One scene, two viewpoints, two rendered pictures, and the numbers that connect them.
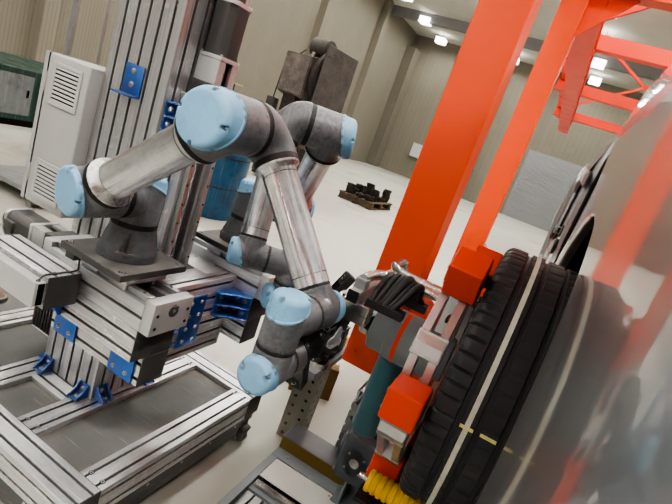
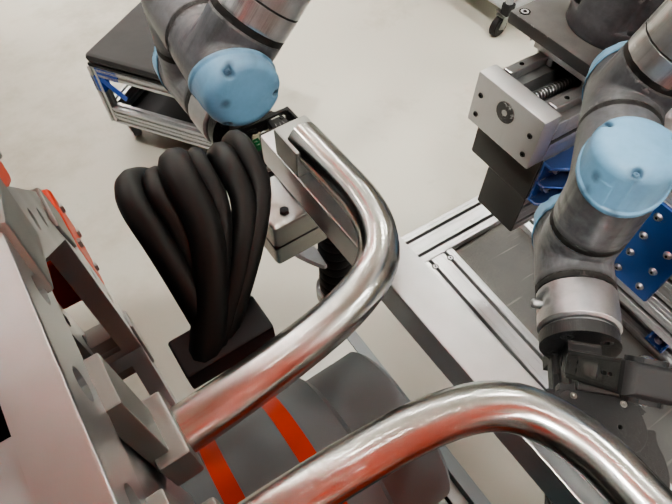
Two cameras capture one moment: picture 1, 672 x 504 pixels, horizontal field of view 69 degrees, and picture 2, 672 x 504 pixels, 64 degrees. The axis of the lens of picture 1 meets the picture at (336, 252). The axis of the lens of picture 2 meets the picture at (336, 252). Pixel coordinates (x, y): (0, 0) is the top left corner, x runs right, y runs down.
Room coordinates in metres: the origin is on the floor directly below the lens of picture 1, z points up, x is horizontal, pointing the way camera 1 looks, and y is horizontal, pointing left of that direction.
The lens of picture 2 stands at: (1.28, -0.30, 1.27)
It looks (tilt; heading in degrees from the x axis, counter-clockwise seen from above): 56 degrees down; 125
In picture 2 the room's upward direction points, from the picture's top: straight up
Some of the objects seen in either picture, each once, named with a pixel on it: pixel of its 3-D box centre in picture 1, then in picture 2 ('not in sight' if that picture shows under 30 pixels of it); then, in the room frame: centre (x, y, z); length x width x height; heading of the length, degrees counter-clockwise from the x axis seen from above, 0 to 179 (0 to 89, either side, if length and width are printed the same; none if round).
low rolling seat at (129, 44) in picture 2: not in sight; (186, 84); (0.08, 0.57, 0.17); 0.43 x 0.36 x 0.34; 14
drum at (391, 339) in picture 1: (410, 342); (284, 501); (1.21, -0.27, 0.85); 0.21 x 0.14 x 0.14; 70
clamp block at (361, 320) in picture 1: (353, 307); (306, 203); (1.10, -0.08, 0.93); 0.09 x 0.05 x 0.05; 70
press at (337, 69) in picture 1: (299, 109); not in sight; (9.16, 1.51, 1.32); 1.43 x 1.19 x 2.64; 156
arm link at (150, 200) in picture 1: (139, 193); not in sight; (1.20, 0.52, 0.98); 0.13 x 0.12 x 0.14; 154
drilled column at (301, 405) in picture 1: (306, 394); not in sight; (1.88, -0.08, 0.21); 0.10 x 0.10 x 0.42; 70
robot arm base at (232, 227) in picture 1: (244, 228); not in sight; (1.66, 0.33, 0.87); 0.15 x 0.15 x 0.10
